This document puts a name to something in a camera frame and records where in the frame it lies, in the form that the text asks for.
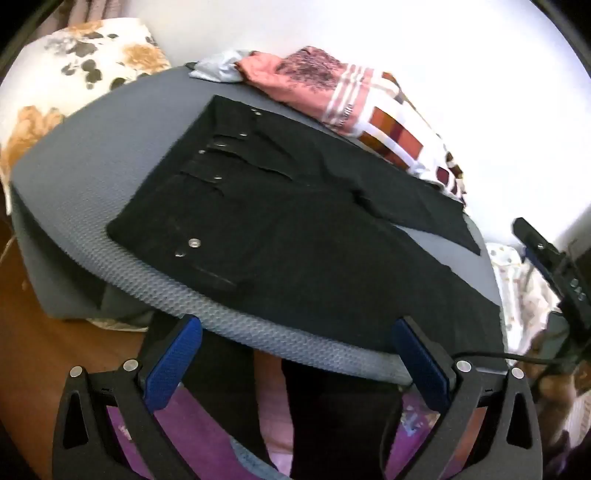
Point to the white floral pillow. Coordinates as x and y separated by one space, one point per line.
60 83

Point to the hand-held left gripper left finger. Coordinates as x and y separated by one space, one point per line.
173 364

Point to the light grey cloth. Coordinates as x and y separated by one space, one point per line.
217 69

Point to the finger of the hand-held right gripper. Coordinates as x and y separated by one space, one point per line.
538 249

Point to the white floral bedding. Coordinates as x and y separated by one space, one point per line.
512 286

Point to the pink patterned blanket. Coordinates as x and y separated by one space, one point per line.
369 120

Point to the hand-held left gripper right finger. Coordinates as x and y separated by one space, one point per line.
420 364

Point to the black pants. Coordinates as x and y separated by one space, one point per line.
300 240

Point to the beige curtain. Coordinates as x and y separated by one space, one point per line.
92 11

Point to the grey mesh mattress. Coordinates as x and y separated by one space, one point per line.
92 161

